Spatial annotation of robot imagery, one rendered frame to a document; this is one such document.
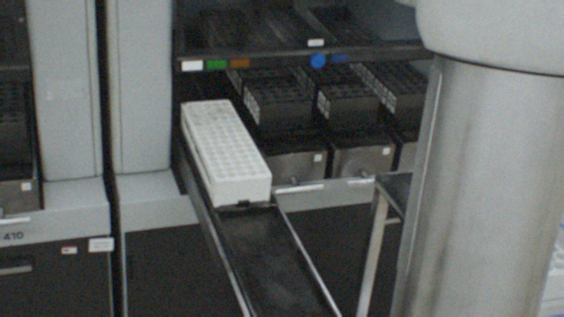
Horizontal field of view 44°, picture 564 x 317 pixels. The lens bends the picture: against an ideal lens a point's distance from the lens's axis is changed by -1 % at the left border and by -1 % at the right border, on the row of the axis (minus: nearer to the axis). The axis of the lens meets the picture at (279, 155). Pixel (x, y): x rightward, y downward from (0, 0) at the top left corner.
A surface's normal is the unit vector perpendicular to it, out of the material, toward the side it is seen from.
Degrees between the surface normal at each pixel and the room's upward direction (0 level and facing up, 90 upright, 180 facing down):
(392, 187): 0
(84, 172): 90
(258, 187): 90
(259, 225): 0
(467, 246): 75
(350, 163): 90
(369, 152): 90
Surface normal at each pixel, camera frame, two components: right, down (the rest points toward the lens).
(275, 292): 0.08, -0.86
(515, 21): -0.33, 0.33
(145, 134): 0.31, 0.51
